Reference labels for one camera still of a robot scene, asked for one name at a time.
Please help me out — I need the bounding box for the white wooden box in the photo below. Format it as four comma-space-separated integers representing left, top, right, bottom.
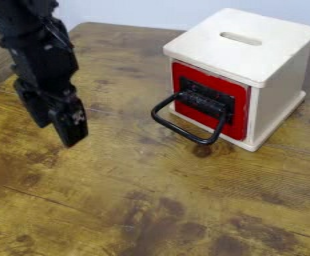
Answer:
164, 8, 310, 152

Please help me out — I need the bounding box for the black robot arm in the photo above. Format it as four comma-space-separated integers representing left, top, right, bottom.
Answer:
0, 0, 89, 147

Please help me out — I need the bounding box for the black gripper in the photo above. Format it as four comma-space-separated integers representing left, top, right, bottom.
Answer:
9, 36, 89, 147

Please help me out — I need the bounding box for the black metal drawer handle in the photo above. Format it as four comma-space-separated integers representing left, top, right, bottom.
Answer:
152, 77, 236, 145

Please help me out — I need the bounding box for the red drawer front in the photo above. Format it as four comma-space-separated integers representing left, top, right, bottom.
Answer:
172, 61, 252, 140

